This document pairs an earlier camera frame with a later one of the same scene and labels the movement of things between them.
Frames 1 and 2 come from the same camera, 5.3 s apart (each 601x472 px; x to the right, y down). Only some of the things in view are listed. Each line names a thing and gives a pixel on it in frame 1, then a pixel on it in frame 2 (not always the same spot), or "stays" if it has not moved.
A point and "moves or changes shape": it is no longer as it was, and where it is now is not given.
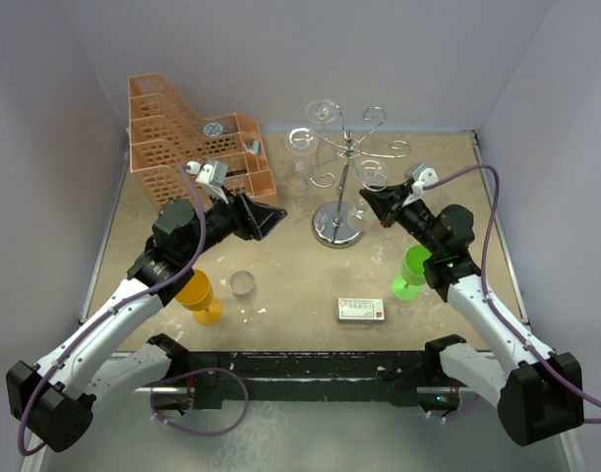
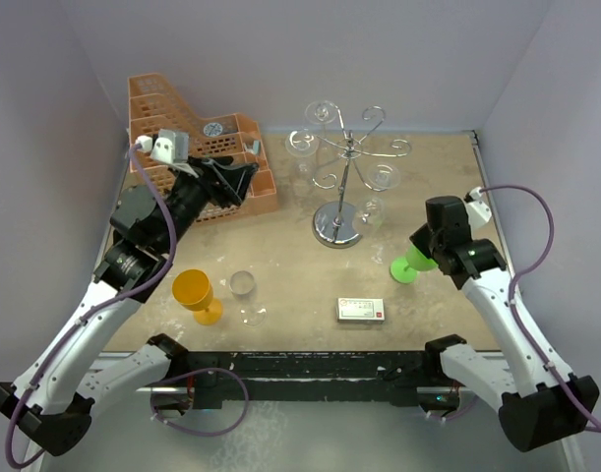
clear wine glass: (369, 172) moves or changes shape
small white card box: (361, 310) stays
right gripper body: (415, 218) to (426, 241)
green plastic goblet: (406, 286) moves or changes shape
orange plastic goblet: (197, 295) stays
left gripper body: (223, 219) to (189, 198)
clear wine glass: (253, 314) stays
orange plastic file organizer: (165, 133) stays
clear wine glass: (327, 149) stays
